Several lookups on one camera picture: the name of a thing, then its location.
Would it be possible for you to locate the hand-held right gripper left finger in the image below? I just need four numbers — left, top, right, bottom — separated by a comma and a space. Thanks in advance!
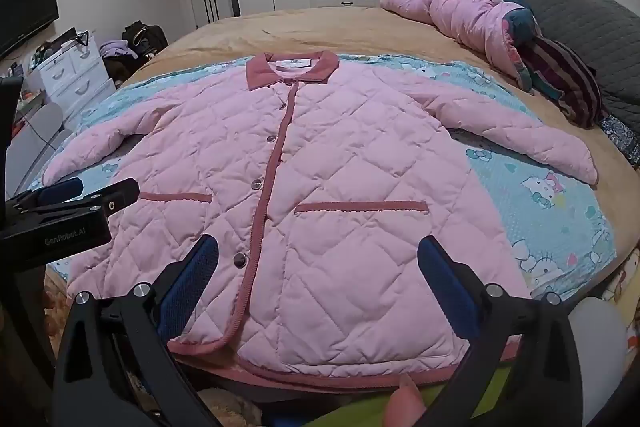
52, 234, 221, 427

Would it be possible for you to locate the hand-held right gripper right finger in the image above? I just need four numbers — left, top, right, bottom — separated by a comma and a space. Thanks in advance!
417, 234, 586, 427

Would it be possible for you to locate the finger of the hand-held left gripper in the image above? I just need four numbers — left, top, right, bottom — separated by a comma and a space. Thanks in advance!
12, 178, 141, 228
7, 177, 86, 210

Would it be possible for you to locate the pink quilted jacket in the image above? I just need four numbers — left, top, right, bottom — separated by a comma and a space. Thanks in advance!
42, 51, 599, 390

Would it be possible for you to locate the dark clothes pile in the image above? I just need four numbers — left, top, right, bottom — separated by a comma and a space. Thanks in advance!
102, 54, 146, 84

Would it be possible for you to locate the person's right hand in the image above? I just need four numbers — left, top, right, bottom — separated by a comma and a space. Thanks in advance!
382, 374, 428, 427

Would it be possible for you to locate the low white television cabinet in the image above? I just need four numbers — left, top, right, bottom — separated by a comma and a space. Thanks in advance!
0, 102, 76, 208

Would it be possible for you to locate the white drawer cabinet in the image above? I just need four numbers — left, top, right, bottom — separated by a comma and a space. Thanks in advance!
30, 44, 116, 118

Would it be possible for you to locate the cartoon cat printed blanket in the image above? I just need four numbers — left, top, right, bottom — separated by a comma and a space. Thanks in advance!
27, 54, 618, 303

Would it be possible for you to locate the purple garment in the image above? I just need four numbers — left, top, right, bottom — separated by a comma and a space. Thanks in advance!
98, 39, 138, 60

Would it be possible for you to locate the black stand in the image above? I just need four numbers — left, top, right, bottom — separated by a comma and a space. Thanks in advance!
47, 27, 93, 58

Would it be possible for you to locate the black backpack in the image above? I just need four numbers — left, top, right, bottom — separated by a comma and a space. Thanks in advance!
121, 21, 169, 58

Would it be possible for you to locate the dark patterned pillow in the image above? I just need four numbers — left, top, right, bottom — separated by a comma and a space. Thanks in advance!
597, 114, 640, 170

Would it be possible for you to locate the striped dark blanket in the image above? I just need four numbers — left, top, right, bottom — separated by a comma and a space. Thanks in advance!
520, 34, 608, 128

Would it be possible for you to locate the pink floral duvet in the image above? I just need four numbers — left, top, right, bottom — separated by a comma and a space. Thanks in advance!
380, 0, 543, 92

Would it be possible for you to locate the bed with tan sheet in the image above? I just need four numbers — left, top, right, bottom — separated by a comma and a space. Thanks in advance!
42, 4, 640, 408

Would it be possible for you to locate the grey quilted headboard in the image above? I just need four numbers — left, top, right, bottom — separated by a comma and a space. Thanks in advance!
470, 0, 640, 132

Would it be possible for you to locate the black wall television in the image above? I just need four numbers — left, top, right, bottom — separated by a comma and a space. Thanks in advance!
0, 0, 61, 58

